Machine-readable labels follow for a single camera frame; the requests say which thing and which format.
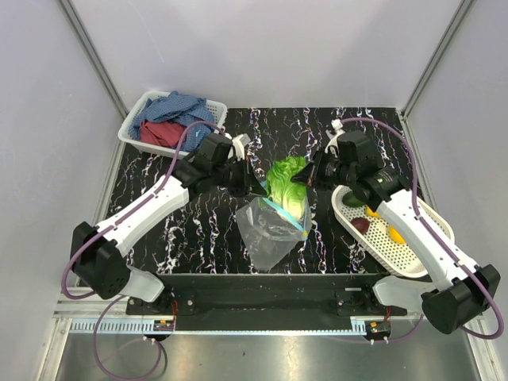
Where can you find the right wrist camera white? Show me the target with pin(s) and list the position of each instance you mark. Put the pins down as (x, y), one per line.
(338, 129)

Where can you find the right aluminium frame post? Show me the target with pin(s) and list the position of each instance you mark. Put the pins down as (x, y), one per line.
(438, 55)

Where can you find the clear zip top bag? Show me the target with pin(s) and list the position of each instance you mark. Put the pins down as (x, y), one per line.
(269, 232)

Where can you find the aluminium rail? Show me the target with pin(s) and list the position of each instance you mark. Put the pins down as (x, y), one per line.
(132, 317)

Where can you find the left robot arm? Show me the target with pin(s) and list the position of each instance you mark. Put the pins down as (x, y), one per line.
(98, 251)

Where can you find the left aluminium frame post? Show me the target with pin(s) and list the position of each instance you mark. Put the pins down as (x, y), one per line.
(78, 28)

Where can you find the dark red cloth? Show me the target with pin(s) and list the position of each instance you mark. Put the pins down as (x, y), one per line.
(164, 134)

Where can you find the green fake lettuce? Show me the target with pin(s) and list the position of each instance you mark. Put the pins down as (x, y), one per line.
(281, 190)

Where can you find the aluminium frame post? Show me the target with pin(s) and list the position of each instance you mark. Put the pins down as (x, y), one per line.
(78, 28)
(438, 55)

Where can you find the white perforated basket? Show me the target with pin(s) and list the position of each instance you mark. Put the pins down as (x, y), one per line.
(398, 259)

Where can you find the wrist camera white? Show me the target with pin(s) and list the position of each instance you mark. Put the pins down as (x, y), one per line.
(338, 129)
(240, 146)

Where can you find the dark red fake fruit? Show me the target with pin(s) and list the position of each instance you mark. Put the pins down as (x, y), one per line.
(361, 224)

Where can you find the yellow fake lemon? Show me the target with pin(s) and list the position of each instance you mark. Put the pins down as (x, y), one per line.
(370, 212)
(395, 235)

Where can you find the dark green fake avocado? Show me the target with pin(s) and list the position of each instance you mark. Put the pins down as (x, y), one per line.
(350, 200)

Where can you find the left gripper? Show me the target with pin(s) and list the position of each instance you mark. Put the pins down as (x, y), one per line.
(244, 189)

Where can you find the grey plastic basket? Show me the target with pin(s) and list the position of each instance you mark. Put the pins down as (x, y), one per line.
(218, 110)

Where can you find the black marble pattern mat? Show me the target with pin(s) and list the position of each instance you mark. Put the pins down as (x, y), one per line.
(203, 236)

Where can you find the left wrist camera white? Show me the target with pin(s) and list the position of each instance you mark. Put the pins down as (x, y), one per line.
(240, 146)

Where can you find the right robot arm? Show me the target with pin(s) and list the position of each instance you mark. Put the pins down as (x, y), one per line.
(459, 289)

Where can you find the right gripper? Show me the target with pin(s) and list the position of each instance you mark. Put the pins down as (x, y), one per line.
(305, 175)

